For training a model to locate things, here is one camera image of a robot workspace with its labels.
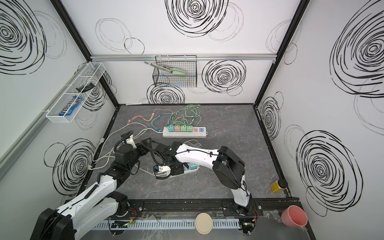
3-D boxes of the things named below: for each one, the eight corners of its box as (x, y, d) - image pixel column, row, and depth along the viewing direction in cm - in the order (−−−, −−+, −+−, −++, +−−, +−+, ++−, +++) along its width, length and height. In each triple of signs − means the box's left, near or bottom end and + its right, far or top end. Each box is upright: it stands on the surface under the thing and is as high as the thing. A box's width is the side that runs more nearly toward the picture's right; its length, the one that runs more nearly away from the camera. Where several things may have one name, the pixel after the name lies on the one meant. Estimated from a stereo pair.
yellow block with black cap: (271, 192, 80) (280, 187, 73) (269, 185, 83) (277, 179, 75) (279, 192, 81) (288, 187, 73) (277, 185, 83) (285, 179, 75)
